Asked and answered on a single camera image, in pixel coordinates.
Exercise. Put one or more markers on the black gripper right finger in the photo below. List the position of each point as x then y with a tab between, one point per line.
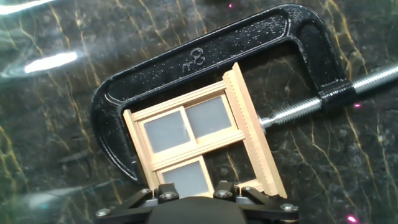
227	190

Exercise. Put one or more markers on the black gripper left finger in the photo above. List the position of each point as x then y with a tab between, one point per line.
168	191

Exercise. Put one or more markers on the small wooden sliding window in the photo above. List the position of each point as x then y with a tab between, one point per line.
192	149

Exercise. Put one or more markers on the black marble pattern mat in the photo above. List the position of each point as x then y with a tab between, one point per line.
311	171

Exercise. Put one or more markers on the black C-clamp with steel screw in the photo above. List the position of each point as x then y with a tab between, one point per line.
217	46

